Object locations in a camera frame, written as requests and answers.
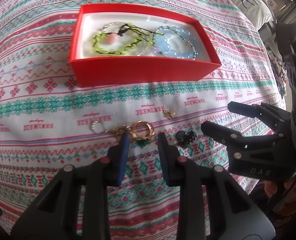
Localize green braided bracelet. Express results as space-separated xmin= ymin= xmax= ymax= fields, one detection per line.
xmin=92 ymin=23 xmax=154 ymax=55

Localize gold hoop earrings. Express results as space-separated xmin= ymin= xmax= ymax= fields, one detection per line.
xmin=106 ymin=120 xmax=155 ymax=147

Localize black hair claw clip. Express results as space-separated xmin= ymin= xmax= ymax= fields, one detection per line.
xmin=175 ymin=131 xmax=197 ymax=148

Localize small silver ring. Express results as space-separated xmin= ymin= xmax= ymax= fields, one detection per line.
xmin=89 ymin=120 xmax=102 ymax=133

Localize teal seed bead bracelet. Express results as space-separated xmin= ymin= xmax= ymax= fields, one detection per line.
xmin=151 ymin=25 xmax=197 ymax=61

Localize patterned handmade bedspread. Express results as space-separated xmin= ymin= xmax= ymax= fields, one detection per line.
xmin=0 ymin=0 xmax=285 ymax=232

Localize blue bead bracelet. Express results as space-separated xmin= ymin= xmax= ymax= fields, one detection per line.
xmin=152 ymin=25 xmax=201 ymax=60

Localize right hand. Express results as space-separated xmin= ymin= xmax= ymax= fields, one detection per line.
xmin=263 ymin=174 xmax=296 ymax=205

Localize small gold pearl earring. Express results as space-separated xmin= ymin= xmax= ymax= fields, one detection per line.
xmin=163 ymin=109 xmax=176 ymax=119

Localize white deer print pillow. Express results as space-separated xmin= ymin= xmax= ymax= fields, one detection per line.
xmin=231 ymin=0 xmax=274 ymax=30

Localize red jewelry box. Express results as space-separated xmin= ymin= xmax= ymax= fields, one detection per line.
xmin=69 ymin=3 xmax=221 ymax=87

